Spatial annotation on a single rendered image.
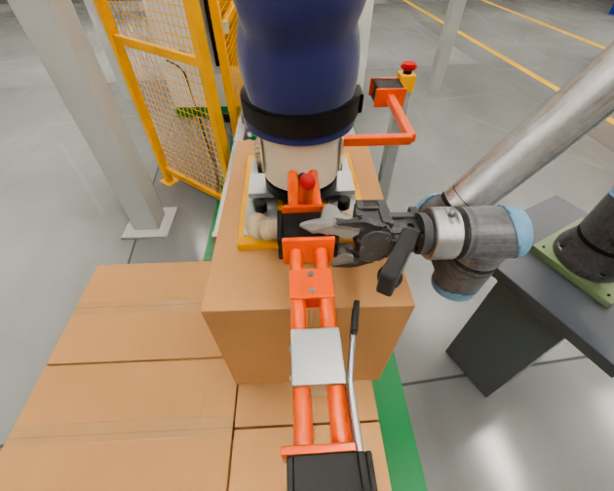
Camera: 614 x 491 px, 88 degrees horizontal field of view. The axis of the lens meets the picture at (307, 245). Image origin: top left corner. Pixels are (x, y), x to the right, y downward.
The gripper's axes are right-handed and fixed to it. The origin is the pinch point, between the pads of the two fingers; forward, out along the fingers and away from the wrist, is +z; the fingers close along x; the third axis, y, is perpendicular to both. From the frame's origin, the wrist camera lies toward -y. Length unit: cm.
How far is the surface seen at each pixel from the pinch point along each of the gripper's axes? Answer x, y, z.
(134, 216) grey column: -101, 123, 104
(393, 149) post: -48, 110, -51
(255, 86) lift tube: 17.5, 19.5, 7.7
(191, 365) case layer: -59, 5, 34
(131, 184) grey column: -76, 123, 97
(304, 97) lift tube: 16.8, 16.5, -0.2
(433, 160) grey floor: -111, 200, -121
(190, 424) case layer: -59, -11, 31
